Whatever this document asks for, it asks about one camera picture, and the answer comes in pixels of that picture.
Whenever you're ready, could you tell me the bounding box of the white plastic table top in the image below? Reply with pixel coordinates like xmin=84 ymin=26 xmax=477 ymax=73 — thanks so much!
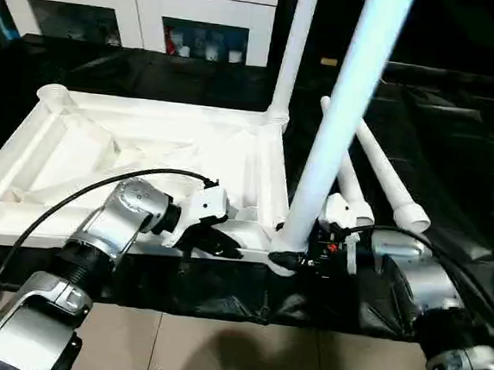
xmin=0 ymin=78 xmax=320 ymax=282

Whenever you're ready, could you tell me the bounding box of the white plastic table leg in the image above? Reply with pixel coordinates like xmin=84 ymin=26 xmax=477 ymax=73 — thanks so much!
xmin=347 ymin=116 xmax=440 ymax=235
xmin=265 ymin=0 xmax=320 ymax=130
xmin=273 ymin=0 xmax=418 ymax=262
xmin=310 ymin=95 xmax=385 ymax=227

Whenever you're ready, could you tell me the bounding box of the white glass-door cabinet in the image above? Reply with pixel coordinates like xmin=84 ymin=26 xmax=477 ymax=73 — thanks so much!
xmin=0 ymin=0 xmax=279 ymax=70

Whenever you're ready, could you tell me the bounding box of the black table mat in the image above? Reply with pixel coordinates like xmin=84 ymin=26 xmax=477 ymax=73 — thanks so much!
xmin=0 ymin=31 xmax=494 ymax=348

